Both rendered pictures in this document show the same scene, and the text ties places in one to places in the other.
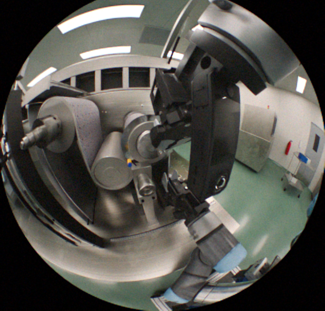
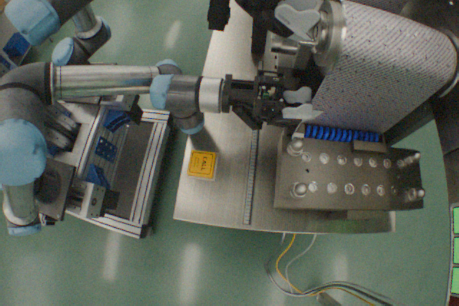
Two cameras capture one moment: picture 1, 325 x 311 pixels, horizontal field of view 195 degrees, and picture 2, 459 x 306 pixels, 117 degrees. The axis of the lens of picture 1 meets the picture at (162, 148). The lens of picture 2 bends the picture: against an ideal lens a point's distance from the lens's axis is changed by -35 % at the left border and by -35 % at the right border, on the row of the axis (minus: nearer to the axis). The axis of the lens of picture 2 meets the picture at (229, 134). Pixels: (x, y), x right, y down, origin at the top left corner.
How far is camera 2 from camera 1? 0.39 m
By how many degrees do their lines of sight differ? 78
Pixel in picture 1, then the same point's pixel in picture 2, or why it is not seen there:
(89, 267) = (226, 34)
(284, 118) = not seen: outside the picture
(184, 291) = (168, 69)
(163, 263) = not seen: hidden behind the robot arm
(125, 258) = (234, 69)
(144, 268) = not seen: hidden behind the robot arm
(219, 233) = (193, 82)
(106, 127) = (429, 20)
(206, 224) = (211, 80)
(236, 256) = (162, 79)
